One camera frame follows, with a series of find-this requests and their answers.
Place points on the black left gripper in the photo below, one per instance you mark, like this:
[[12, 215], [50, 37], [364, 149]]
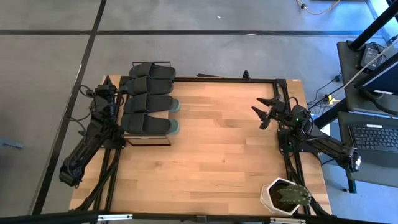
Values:
[[107, 107]]

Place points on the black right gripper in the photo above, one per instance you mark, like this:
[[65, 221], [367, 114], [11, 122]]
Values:
[[295, 118]]

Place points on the black slide sandal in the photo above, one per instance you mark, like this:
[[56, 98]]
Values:
[[146, 124], [149, 86], [155, 71], [146, 104]]

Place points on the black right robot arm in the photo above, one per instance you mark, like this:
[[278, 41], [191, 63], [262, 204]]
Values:
[[329, 146]]

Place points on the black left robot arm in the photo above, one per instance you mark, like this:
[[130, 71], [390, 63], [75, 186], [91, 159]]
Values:
[[90, 140]]

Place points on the black clamp knob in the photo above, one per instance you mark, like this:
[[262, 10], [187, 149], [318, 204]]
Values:
[[246, 75]]

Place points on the black diagonal pole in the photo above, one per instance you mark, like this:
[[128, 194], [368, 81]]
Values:
[[373, 26], [326, 116]]

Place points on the yellow floor tape piece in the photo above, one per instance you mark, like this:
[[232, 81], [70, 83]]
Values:
[[332, 99]]

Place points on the black floor tape strip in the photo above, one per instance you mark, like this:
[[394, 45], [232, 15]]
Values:
[[98, 18]]

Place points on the grey desk with monitor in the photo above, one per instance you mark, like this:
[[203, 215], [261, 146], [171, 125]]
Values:
[[348, 93]]

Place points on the white hexagonal planter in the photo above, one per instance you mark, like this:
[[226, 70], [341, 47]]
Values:
[[265, 199]]

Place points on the green cactus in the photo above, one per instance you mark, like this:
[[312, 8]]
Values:
[[295, 194]]

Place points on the grey desk with keyboard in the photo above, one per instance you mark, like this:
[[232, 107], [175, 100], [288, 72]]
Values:
[[345, 177]]

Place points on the black keyboard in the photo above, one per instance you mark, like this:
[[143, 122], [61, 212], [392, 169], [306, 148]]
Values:
[[376, 140]]

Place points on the black power adapter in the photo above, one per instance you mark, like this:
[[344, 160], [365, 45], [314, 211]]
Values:
[[370, 56]]

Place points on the grey chair leg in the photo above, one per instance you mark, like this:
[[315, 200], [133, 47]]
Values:
[[12, 143]]

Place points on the black computer monitor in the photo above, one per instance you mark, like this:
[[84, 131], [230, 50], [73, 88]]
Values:
[[385, 77]]

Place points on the black overhead beam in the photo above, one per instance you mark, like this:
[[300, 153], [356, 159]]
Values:
[[46, 217]]

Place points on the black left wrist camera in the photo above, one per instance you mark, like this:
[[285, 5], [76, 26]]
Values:
[[102, 91]]

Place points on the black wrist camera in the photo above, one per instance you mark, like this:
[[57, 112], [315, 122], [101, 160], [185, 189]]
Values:
[[102, 91], [280, 106]]

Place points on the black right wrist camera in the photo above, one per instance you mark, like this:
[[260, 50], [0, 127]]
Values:
[[280, 106]]

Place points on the black aluminium table frame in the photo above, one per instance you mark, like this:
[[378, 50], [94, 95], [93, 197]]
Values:
[[217, 80]]

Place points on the wooden shelf with black frame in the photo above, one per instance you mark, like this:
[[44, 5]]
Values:
[[149, 136]]

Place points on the silver beam bracket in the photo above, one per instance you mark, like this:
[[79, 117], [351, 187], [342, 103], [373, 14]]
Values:
[[287, 220], [115, 217]]

